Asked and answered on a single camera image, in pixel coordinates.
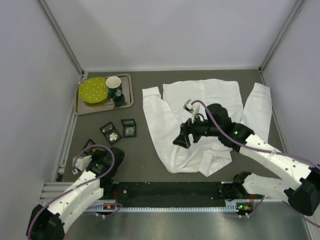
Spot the grey slotted cable duct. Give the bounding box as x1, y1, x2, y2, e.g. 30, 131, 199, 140
84, 201, 256, 213

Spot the round clear blue brooch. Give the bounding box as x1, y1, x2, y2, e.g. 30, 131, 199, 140
125, 126, 135, 136

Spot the black square frame left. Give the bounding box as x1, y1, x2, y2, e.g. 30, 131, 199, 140
99, 121, 122, 145

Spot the white cup dark base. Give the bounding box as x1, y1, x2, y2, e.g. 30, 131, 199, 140
105, 76, 122, 99

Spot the black square frame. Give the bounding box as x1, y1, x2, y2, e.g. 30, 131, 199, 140
121, 118, 137, 138
99, 121, 122, 145
83, 138, 95, 149

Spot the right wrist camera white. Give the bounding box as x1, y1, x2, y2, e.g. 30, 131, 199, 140
183, 99, 200, 122

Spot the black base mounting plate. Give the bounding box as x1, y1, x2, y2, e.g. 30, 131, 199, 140
99, 181, 255, 208

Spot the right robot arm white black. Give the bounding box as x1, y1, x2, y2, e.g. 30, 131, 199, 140
173, 100, 320, 217

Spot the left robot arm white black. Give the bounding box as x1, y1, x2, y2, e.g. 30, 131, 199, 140
26, 144, 125, 240

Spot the silver metal tray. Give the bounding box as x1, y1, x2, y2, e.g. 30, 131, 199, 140
73, 73, 134, 115

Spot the black square frame right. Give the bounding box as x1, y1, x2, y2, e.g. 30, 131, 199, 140
121, 118, 137, 138

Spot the sparkly snowflake brooch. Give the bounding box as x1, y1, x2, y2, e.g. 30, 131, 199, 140
109, 132, 118, 142

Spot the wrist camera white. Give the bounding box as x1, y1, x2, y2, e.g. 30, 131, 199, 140
183, 99, 200, 122
72, 155, 92, 175

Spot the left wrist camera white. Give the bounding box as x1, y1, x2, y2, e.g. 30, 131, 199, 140
72, 155, 92, 175

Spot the white shirt garment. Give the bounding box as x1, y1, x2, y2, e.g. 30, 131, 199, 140
142, 79, 272, 177

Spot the green polka dot plate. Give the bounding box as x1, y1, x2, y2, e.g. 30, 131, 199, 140
78, 77, 109, 104

